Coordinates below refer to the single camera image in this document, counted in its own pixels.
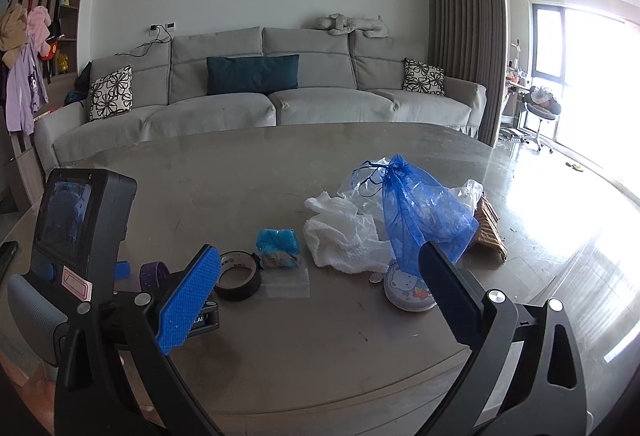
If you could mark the grey fabric sofa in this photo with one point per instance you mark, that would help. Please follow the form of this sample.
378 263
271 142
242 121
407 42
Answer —
225 109

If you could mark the large balcony window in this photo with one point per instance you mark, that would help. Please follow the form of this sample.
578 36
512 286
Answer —
575 41

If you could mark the round cartoon tin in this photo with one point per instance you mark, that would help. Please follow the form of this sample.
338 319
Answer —
407 291

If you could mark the clear plastic packet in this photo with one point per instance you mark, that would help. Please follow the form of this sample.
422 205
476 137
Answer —
287 282

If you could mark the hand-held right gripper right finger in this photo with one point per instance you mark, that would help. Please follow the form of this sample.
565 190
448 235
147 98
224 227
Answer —
450 288

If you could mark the large floral cushion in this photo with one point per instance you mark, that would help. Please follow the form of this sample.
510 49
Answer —
111 94

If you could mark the white paper towel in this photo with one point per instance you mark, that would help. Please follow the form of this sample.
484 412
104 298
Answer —
345 236

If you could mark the yellow slipper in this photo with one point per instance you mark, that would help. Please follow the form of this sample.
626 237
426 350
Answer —
575 166

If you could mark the black tape roll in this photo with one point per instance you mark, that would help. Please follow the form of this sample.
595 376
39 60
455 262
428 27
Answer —
240 283

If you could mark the grey pleated curtain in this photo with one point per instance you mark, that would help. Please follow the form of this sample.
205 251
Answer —
465 26

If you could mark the clear plastic bag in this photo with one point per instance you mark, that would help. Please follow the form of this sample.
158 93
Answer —
460 198

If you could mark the pink hanging garment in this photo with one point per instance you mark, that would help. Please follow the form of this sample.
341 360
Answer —
39 24

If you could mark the grey plush toy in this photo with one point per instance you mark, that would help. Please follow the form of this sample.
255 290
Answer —
332 23

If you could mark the white plush toy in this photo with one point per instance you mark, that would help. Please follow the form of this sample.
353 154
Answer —
370 26

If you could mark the white metal rack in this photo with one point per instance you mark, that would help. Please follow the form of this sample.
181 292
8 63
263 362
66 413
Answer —
515 91

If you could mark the stool with piled cloth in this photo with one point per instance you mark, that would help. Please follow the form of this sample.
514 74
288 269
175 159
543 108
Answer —
542 104

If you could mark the purple hanging garment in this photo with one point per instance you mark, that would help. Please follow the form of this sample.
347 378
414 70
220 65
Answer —
22 91

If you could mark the small floral cushion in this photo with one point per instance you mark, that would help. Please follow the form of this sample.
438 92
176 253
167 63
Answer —
424 76

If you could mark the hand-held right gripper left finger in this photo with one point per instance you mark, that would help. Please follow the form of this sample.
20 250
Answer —
192 298

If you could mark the blue wrapper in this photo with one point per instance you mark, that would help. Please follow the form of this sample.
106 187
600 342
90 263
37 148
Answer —
277 241

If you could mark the brown corrugated cardboard piece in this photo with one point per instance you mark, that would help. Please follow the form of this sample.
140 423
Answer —
491 228

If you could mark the wooden wall shelf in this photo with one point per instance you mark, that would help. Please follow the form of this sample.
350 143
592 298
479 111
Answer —
70 6

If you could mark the dark blue bag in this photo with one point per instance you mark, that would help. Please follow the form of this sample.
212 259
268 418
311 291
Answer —
80 89

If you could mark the teal rectangular pillow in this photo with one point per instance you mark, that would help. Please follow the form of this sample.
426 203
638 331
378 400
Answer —
252 74

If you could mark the beige hanging garment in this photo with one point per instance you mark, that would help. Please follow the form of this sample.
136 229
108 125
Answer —
12 31

